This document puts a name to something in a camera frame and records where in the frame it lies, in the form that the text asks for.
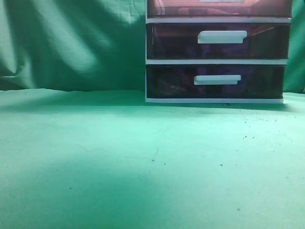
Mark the dark translucent drawer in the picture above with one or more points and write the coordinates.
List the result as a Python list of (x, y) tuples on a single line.
[(263, 41), (218, 8), (225, 81)]

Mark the green table cloth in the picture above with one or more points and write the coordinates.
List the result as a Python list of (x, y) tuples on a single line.
[(109, 160)]

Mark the green cloth backdrop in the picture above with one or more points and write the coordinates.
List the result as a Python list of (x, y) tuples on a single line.
[(72, 45)]

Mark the white plastic drawer cabinet frame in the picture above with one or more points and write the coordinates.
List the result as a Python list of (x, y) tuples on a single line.
[(221, 19)]

